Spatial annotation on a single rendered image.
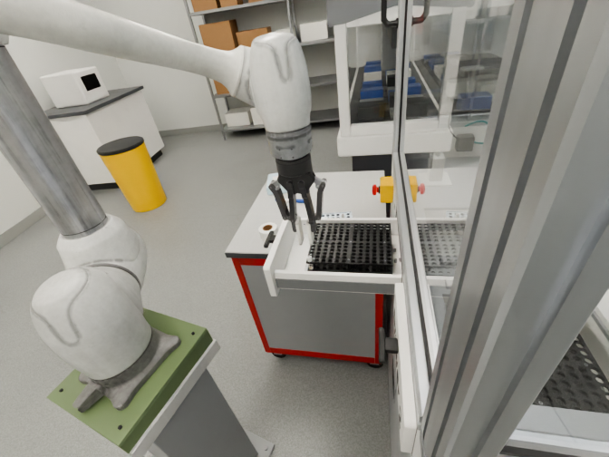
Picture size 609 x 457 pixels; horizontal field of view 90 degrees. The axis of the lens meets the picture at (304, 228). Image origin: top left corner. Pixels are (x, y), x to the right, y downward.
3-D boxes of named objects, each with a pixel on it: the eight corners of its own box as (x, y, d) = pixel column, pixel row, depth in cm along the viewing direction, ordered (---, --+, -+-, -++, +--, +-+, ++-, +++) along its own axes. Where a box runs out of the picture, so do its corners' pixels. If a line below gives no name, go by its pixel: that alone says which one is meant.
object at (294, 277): (277, 289, 83) (273, 273, 79) (296, 232, 103) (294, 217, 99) (434, 297, 74) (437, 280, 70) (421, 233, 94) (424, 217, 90)
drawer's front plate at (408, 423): (400, 452, 51) (404, 425, 45) (392, 313, 74) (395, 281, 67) (411, 454, 51) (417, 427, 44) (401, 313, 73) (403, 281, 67)
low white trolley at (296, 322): (266, 364, 156) (224, 251, 111) (292, 276, 204) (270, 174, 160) (383, 376, 143) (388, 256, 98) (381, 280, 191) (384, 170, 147)
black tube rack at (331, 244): (308, 278, 84) (305, 261, 80) (318, 238, 98) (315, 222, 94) (391, 282, 79) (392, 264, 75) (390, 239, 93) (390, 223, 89)
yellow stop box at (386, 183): (378, 203, 109) (378, 185, 105) (378, 193, 115) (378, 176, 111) (392, 203, 108) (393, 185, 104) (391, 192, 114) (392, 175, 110)
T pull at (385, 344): (378, 364, 56) (379, 360, 55) (378, 329, 62) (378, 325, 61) (399, 366, 55) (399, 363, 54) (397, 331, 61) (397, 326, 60)
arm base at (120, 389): (62, 396, 71) (46, 384, 68) (140, 320, 85) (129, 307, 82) (105, 432, 62) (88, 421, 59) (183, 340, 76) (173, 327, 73)
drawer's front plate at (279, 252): (271, 296, 83) (262, 267, 77) (294, 232, 106) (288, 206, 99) (276, 297, 83) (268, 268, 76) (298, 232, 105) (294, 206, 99)
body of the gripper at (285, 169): (267, 161, 61) (276, 200, 67) (309, 160, 59) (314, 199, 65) (277, 147, 67) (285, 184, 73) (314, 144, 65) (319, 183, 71)
